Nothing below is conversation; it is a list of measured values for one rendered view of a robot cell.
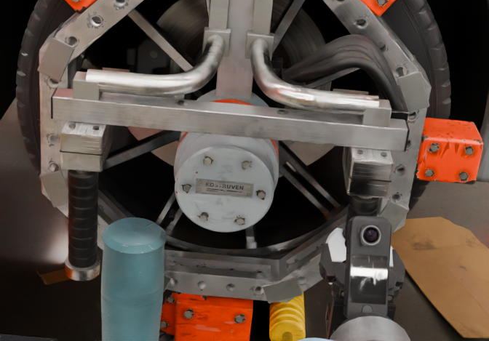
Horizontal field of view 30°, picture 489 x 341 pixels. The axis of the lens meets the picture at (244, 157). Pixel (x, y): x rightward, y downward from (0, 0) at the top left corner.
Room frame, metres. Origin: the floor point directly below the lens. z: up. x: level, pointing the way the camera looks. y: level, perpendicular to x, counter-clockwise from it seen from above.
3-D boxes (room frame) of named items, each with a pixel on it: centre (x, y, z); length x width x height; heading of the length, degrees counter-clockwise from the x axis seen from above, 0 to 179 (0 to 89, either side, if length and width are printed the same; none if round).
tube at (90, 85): (1.07, 0.12, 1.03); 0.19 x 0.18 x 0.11; 1
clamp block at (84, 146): (0.99, 0.19, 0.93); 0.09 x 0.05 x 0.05; 1
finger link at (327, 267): (0.90, -0.12, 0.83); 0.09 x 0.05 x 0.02; 10
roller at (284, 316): (1.30, -0.09, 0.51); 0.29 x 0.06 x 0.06; 1
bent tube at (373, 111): (1.08, -0.08, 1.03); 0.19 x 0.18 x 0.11; 1
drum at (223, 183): (1.13, 0.02, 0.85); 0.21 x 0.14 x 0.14; 1
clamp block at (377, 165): (1.00, -0.15, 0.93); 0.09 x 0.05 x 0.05; 1
